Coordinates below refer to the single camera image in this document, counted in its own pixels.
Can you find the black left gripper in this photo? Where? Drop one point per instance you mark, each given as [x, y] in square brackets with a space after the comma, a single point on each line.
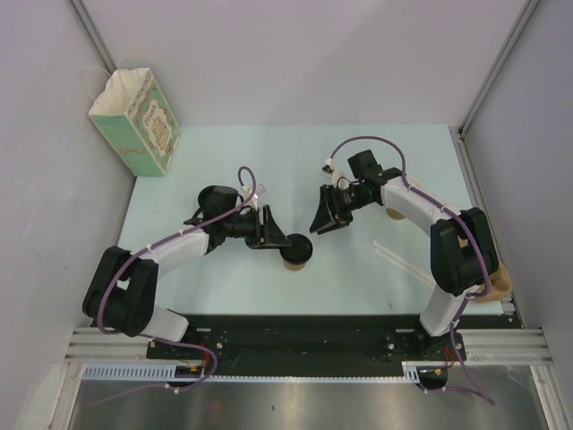
[269, 232]

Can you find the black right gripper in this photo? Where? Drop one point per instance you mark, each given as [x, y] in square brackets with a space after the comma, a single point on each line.
[322, 221]

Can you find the black plastic cup lid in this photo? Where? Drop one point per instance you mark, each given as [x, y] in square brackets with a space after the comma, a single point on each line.
[299, 251]

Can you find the brown paper coffee cup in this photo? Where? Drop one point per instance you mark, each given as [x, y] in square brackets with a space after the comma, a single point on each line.
[294, 266]

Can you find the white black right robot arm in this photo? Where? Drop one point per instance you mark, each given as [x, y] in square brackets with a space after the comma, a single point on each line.
[462, 253]

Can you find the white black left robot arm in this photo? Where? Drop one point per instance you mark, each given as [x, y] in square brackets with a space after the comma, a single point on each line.
[122, 294]

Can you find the white wrapped straw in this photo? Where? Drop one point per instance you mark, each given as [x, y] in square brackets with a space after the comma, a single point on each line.
[403, 264]

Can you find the stack of black cup lids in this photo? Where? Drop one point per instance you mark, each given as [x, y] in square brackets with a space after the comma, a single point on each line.
[204, 195]

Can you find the stack of brown paper cups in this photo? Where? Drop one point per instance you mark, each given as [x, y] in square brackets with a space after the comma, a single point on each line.
[401, 202]

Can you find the green patterned paper gift bag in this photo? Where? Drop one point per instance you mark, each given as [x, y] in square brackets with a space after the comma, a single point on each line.
[133, 115]

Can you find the brown cardboard cup carrier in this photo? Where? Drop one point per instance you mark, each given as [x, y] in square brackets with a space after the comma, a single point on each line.
[501, 286]

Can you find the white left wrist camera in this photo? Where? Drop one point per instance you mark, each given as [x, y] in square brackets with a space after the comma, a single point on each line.
[252, 195]

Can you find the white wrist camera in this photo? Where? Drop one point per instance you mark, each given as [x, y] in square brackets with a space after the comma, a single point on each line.
[252, 195]
[336, 176]

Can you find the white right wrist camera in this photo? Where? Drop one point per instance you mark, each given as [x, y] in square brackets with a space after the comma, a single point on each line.
[336, 176]

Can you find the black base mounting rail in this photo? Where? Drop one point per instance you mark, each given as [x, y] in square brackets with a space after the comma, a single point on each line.
[331, 346]

